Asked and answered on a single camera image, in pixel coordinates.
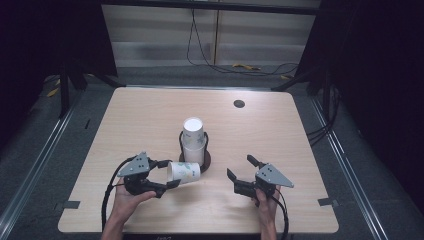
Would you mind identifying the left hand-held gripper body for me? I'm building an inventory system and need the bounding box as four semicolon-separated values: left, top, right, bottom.
116;151;158;197

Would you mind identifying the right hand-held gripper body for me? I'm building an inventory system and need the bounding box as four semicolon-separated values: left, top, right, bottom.
233;163;295;198

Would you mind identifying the white printed paper cup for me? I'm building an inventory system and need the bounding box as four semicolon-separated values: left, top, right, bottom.
166;161;202;185
182;116;206;150

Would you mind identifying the black wire cup holder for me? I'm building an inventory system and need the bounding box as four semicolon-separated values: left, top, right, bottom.
178;130;212;174

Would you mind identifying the person's right hand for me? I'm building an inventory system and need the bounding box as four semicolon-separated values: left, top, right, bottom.
253;186;282;221

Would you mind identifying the person's left hand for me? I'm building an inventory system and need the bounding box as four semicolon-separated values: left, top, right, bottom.
111;183;157;218

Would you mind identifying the long yellow tape strip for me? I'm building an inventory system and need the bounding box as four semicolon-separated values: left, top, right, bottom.
232;63;261;71

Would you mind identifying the black metal stand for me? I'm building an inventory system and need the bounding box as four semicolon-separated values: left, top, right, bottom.
57;63;118;120
270;65;335;115

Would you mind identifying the left hand-held gripper black cable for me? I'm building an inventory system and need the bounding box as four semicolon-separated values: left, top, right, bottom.
101;155;138;232

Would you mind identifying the hand-held gripper black cable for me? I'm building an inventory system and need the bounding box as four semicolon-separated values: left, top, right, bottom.
101;155;138;232
269;189;290;240

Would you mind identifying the right hand-held gripper black cable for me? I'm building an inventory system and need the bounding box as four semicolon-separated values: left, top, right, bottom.
269;189;290;240

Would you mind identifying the bundle of black cables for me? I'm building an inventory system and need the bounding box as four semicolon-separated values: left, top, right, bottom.
306;86;342;147

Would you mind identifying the metal floor rail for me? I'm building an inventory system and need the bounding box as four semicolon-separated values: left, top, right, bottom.
0;96;82;232
309;96;390;240

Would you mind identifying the black hanging wall cable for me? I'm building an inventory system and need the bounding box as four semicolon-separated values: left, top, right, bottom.
185;8;300;77

